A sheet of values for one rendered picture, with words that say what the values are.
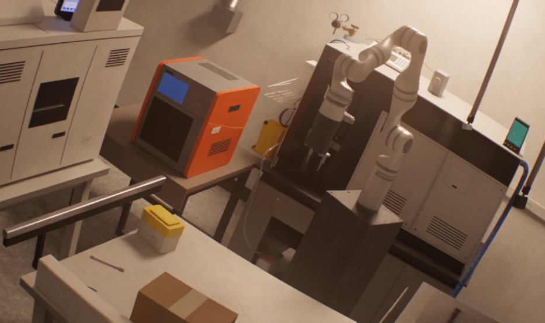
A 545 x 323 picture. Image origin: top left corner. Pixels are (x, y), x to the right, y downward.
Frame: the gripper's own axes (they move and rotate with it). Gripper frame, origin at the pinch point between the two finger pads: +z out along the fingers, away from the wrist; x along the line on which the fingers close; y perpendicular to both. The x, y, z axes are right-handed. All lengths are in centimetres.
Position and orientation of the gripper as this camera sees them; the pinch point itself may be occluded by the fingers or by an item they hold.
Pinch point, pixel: (311, 166)
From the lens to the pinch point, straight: 233.5
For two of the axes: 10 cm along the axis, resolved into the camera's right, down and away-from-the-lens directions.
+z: -3.9, 8.7, 3.2
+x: 6.3, 5.0, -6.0
